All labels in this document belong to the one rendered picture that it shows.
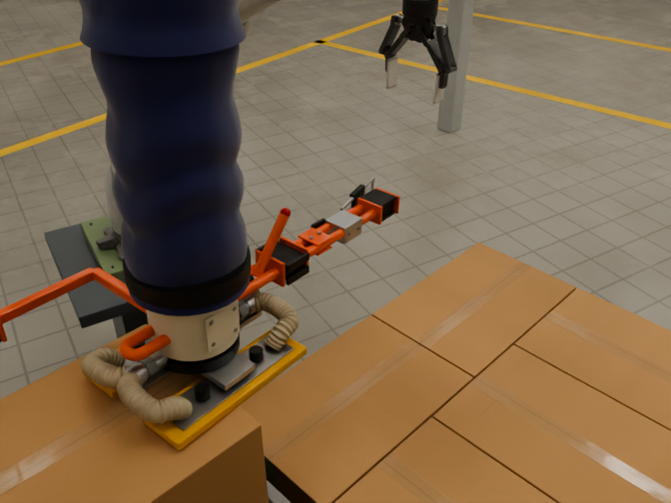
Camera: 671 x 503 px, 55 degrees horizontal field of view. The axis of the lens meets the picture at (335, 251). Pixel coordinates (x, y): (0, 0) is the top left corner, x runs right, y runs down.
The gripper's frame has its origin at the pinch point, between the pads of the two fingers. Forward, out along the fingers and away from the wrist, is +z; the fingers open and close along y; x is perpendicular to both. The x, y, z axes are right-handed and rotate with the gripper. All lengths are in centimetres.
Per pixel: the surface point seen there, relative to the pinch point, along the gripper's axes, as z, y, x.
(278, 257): 26.9, -1.5, -41.2
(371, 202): 27.8, -4.5, -8.0
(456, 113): 122, -156, 251
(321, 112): 136, -249, 209
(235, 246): 9, 11, -60
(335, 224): 28.0, -3.7, -21.5
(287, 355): 39, 12, -52
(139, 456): 40, 12, -86
